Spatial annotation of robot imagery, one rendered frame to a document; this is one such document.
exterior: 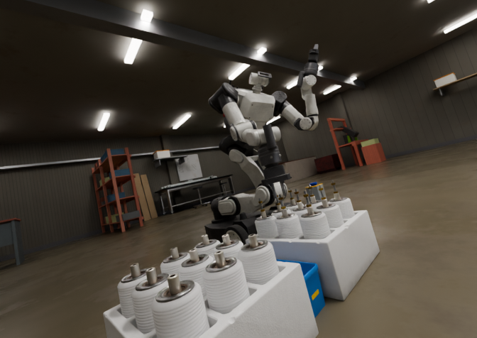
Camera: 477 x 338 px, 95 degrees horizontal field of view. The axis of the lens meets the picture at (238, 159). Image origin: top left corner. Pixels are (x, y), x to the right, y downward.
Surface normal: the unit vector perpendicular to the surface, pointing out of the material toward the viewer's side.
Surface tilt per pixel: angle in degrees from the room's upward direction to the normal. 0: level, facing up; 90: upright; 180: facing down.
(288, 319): 90
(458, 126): 90
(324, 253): 90
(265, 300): 90
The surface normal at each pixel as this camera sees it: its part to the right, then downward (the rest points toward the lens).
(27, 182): 0.62, -0.24
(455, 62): -0.75, 0.11
